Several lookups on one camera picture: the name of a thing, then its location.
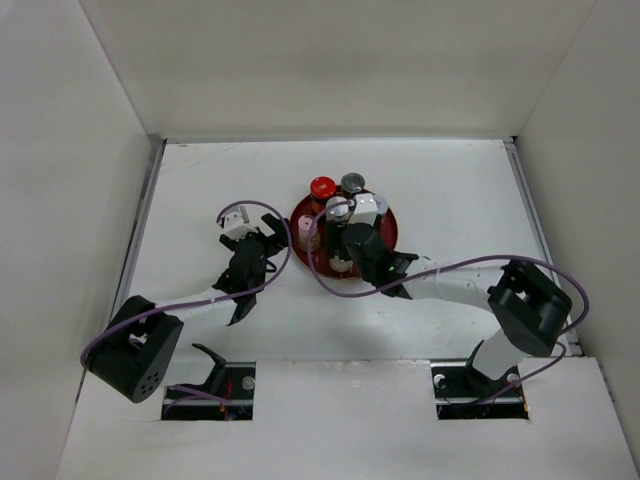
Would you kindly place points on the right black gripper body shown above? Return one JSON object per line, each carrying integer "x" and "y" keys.
{"x": 367, "y": 273}

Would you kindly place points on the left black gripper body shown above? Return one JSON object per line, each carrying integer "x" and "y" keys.
{"x": 270, "y": 245}

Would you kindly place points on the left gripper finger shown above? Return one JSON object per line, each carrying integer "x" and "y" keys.
{"x": 280, "y": 229}
{"x": 227, "y": 242}

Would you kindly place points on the silver lid tall jar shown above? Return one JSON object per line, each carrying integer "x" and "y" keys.
{"x": 338, "y": 210}

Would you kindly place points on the pink lid spice shaker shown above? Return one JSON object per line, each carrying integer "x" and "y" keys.
{"x": 309, "y": 239}

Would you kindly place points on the black pump white bottle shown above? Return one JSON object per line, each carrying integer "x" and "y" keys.
{"x": 341, "y": 266}

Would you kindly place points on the red lid chili sauce jar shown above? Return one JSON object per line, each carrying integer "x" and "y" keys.
{"x": 322, "y": 189}

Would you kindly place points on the black top grinder bottle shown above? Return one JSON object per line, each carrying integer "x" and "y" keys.
{"x": 352, "y": 184}

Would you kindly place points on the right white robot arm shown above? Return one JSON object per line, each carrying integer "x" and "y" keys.
{"x": 528, "y": 306}

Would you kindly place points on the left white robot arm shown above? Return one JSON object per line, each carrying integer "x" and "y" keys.
{"x": 134, "y": 352}

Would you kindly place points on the red round tray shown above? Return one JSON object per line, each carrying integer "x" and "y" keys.
{"x": 388, "y": 229}

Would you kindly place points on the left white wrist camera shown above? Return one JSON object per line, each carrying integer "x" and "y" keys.
{"x": 235, "y": 223}

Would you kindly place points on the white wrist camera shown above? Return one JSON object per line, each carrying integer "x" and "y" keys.
{"x": 368, "y": 209}
{"x": 235, "y": 223}

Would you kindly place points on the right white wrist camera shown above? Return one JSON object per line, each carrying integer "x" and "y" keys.
{"x": 368, "y": 209}

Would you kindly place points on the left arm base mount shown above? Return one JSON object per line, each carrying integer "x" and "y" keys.
{"x": 214, "y": 391}

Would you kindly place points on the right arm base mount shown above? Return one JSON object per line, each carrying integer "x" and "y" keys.
{"x": 463, "y": 394}

